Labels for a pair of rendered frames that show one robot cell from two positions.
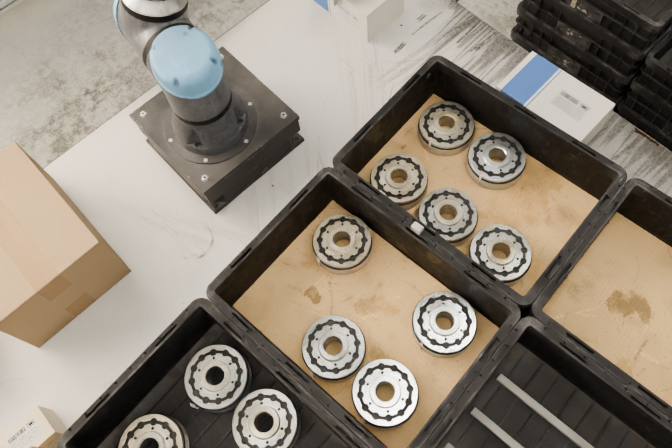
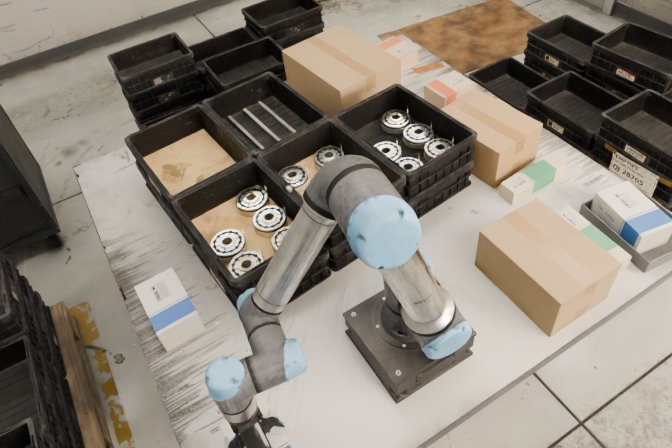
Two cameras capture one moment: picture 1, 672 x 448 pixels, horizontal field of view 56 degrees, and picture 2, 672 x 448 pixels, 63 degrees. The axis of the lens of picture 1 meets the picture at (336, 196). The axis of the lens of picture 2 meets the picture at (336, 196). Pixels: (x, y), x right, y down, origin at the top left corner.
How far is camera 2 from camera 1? 1.56 m
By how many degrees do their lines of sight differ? 71
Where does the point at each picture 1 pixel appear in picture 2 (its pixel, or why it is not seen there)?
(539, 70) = (162, 319)
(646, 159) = (133, 280)
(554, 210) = (212, 221)
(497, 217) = (243, 222)
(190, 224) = not seen: hidden behind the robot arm
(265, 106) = (366, 324)
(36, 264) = (518, 223)
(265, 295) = not seen: hidden behind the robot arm
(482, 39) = (177, 393)
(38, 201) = (527, 258)
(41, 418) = (509, 188)
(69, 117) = not seen: outside the picture
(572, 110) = (161, 287)
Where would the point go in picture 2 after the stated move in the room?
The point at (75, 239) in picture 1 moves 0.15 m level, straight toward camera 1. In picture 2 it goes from (495, 233) to (454, 205)
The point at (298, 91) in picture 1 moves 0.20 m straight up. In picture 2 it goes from (341, 375) to (335, 336)
